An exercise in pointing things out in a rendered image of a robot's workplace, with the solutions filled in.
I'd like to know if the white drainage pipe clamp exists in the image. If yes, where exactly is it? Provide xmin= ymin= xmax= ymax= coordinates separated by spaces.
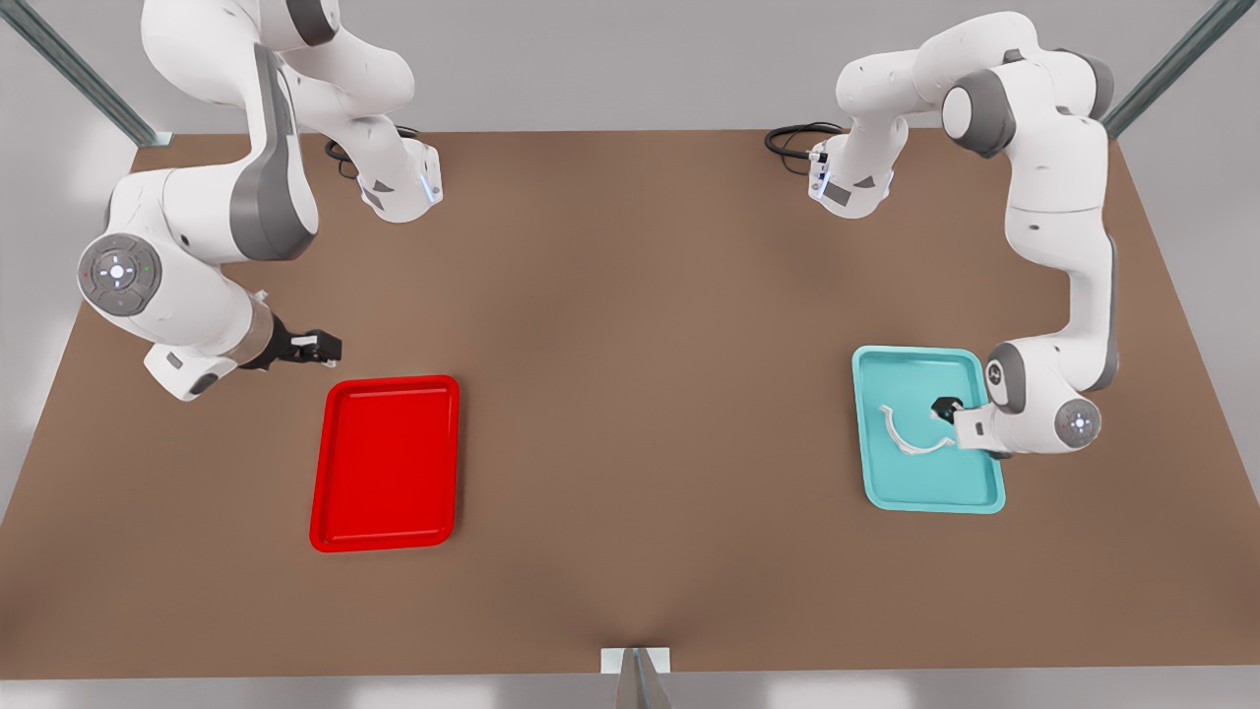
xmin=879 ymin=404 xmax=959 ymax=460

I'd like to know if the teal rectangular tray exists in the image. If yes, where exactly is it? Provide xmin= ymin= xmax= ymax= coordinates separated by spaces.
xmin=851 ymin=346 xmax=1007 ymax=515

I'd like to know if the red rectangular tray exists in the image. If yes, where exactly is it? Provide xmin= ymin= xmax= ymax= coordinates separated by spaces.
xmin=309 ymin=374 xmax=462 ymax=553

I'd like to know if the black cable loop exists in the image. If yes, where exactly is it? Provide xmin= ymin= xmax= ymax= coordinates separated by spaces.
xmin=765 ymin=122 xmax=848 ymax=177
xmin=325 ymin=125 xmax=422 ymax=181

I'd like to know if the silver frame post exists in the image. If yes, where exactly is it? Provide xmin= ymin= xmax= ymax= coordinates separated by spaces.
xmin=0 ymin=0 xmax=173 ymax=149
xmin=1102 ymin=0 xmax=1260 ymax=141
xmin=600 ymin=647 xmax=672 ymax=709

